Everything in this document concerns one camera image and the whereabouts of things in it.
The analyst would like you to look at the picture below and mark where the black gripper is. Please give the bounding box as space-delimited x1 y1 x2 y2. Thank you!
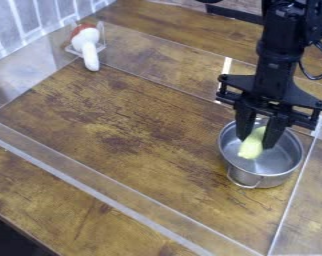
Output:
215 49 322 150

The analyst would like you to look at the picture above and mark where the stainless steel pot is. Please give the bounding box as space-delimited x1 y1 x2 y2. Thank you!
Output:
216 122 305 189

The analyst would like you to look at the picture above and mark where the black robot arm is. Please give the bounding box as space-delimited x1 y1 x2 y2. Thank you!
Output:
216 0 322 149

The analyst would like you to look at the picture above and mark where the black bar on table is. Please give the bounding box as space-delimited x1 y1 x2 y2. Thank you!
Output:
206 4 263 25

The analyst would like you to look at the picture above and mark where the clear acrylic barrier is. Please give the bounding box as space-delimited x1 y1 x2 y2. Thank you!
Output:
0 0 322 256

